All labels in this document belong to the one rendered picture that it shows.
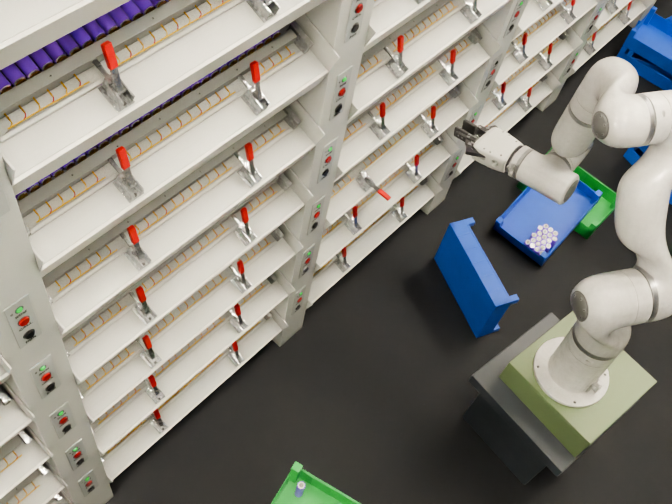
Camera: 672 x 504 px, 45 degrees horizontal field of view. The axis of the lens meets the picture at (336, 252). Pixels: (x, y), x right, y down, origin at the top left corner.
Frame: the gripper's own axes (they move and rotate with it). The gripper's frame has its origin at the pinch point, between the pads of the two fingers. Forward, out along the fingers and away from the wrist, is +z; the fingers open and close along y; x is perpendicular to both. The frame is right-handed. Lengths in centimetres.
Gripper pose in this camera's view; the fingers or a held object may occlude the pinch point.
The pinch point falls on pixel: (465, 130)
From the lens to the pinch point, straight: 213.5
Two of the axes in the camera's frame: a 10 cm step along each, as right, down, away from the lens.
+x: 0.1, -6.3, -7.8
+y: 6.7, -5.7, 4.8
